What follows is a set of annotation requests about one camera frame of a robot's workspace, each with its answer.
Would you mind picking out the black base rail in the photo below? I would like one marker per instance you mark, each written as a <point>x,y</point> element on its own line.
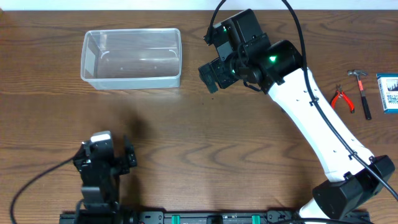
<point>158,217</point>

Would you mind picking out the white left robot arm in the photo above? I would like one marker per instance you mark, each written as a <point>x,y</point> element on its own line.
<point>100,172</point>

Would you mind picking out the small red black hammer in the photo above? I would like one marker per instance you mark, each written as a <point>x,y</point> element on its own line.
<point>358,74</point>

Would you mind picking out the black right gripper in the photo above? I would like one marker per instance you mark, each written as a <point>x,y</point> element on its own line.
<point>218,74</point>

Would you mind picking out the red handled pliers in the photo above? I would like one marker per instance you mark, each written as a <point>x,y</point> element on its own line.
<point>340,94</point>

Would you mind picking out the blue white small box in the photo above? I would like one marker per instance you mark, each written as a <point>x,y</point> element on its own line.
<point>387,83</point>

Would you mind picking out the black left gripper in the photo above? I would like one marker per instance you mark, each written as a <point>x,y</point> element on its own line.
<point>116,157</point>

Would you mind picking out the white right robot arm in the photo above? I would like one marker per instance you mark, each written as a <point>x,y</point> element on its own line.
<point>354,174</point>

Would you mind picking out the clear plastic container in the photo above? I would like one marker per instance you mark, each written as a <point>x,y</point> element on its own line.
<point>132,59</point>

